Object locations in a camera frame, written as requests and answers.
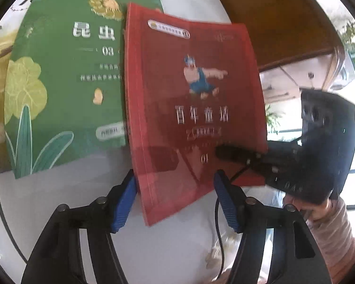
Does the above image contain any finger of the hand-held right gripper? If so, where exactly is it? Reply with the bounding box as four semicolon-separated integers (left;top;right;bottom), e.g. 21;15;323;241
268;141;302;165
215;144;296;190

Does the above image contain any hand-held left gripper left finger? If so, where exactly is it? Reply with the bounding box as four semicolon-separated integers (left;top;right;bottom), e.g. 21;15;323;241
21;169;139;284

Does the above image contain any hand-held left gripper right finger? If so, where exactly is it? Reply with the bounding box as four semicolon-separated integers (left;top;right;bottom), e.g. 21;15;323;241
213;169;333;284

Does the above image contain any red cartoon book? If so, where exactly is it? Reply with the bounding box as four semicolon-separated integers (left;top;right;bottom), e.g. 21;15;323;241
123;2;269;227

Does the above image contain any green book with yellow owl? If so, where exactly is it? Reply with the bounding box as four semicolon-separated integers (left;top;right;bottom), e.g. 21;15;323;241
4;0;164;179

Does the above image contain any person's right hand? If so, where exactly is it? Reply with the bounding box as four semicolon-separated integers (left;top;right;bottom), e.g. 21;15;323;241
284;195;346;222

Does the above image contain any green potted plant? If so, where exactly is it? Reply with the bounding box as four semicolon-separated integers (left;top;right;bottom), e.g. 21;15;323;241
340;21;355;71

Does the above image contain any brown wooden cabinet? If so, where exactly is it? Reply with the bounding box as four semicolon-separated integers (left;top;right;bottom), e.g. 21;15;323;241
211;0;355;92

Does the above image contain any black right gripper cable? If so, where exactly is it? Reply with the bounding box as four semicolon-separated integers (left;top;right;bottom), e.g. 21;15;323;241
214;198;225;274

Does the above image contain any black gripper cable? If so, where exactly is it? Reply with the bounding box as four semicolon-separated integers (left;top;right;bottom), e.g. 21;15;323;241
0;161;28;264
214;198;225;274

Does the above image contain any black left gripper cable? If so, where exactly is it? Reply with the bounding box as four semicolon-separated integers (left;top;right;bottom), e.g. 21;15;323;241
0;161;28;264

